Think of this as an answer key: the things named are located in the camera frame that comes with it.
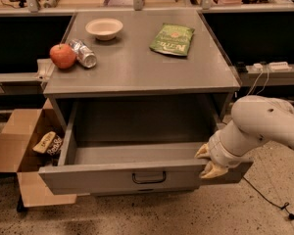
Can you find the grey drawer cabinet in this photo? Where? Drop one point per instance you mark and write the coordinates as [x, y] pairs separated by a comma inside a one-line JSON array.
[[127, 69]]

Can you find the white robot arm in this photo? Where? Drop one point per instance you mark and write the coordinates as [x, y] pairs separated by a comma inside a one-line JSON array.
[[255, 120]]

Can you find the white power strip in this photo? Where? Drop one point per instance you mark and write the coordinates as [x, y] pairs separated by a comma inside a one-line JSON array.
[[273, 66]]

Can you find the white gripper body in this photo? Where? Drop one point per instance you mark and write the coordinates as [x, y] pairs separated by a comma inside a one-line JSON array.
[[216, 151]]

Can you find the brown snack bag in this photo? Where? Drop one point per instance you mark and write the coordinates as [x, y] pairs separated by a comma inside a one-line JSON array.
[[50, 144]]

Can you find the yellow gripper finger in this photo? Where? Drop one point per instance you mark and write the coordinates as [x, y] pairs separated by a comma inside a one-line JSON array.
[[203, 152], [213, 170]]

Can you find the white bowl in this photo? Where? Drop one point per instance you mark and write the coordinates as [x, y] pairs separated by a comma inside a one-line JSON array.
[[104, 29]]

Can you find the cardboard box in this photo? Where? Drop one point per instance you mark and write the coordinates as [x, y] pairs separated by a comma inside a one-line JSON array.
[[20, 134]]

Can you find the red apple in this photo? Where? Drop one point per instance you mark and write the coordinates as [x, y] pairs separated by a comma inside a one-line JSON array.
[[62, 55]]

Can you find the green chip bag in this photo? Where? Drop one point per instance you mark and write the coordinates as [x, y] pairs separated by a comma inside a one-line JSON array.
[[173, 39]]

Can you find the grey top drawer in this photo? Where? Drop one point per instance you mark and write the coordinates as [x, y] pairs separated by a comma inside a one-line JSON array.
[[130, 147]]

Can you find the silver soda can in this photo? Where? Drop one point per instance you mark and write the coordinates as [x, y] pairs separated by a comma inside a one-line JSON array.
[[84, 55]]

